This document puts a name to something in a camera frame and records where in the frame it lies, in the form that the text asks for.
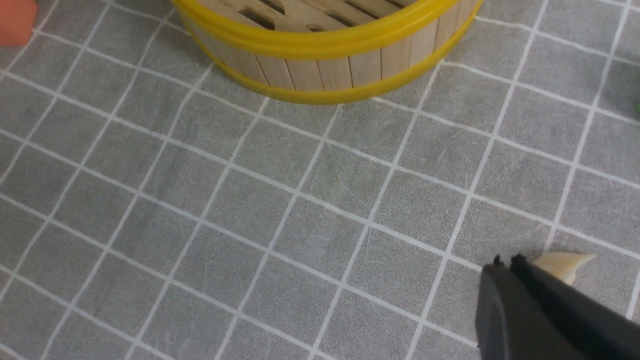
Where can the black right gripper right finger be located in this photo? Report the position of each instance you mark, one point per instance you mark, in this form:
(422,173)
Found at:
(595,330)

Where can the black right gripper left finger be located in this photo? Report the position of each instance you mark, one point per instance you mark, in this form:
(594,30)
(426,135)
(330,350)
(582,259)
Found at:
(511,325)

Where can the pale dumpling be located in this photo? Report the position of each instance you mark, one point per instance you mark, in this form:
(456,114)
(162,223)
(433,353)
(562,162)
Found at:
(563,265)

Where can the bamboo steamer tray yellow rim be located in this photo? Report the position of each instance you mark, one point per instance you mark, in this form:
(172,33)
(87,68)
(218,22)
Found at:
(326,52)

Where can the grey checked tablecloth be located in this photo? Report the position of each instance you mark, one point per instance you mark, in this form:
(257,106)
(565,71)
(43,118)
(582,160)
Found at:
(153,209)

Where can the orange foam cube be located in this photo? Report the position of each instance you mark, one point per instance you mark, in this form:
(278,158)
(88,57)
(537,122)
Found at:
(17,18)

